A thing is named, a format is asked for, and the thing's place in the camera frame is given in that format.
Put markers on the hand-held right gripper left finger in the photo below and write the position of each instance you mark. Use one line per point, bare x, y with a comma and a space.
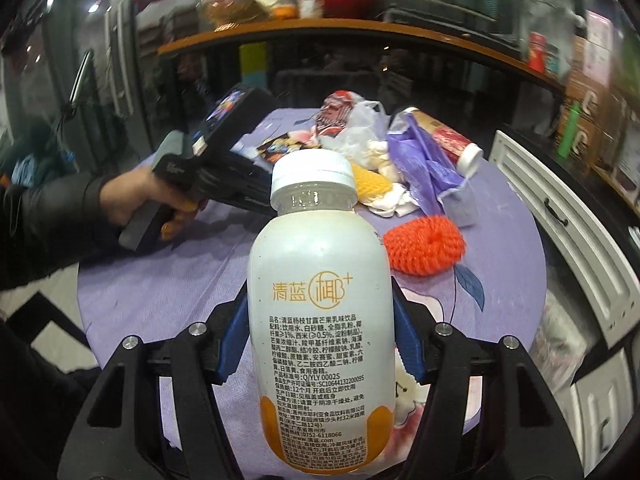
234, 342

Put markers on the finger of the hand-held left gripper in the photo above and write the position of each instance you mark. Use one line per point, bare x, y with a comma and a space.
240, 187

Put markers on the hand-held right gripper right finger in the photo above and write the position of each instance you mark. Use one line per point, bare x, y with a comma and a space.
407, 342

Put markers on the white plastic drink bottle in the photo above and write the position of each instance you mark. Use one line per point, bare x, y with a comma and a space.
320, 270

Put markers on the person's left forearm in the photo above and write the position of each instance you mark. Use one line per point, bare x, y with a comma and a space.
50, 225

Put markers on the person's left hand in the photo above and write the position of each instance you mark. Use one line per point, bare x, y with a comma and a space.
135, 192

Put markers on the dark snack wrapper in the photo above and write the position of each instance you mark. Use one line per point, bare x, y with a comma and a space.
287, 147

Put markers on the orange foam fruit net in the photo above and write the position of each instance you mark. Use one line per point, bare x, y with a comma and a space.
425, 245

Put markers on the purple floral tablecloth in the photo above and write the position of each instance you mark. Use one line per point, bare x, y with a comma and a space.
150, 285

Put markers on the wrapped fruit basket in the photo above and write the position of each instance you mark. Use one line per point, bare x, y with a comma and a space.
225, 5

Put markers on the red white snack packet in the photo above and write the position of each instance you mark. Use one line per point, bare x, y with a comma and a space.
340, 110

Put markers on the yellow foam fruit net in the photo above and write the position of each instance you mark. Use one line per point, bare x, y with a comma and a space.
370, 182

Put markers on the white plastic bag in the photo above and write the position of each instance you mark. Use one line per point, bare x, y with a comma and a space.
357, 130

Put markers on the crumpled white tissue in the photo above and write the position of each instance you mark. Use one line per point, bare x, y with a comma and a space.
392, 200

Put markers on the white patterned cup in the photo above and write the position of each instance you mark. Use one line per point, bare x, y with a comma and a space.
310, 2

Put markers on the grey plastic bag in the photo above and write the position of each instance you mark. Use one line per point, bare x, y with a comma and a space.
565, 330

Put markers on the curved wooden counter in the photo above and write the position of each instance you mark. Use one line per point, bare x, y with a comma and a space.
350, 35

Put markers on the purple plastic bag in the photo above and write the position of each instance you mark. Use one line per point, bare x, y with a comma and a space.
425, 170

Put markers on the wide white drawer cabinet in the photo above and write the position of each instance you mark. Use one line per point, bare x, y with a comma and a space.
565, 220

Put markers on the white drawer stack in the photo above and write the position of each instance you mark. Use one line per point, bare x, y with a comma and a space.
600, 405

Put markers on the red gold paper cup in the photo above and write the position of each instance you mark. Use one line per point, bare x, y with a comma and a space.
450, 142

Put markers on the green bottle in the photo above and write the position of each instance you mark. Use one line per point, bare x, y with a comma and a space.
570, 127

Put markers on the stacked cardboard boxes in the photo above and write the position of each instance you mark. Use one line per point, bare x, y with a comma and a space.
590, 90

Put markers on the red can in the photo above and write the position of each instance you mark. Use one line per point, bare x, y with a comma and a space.
536, 52

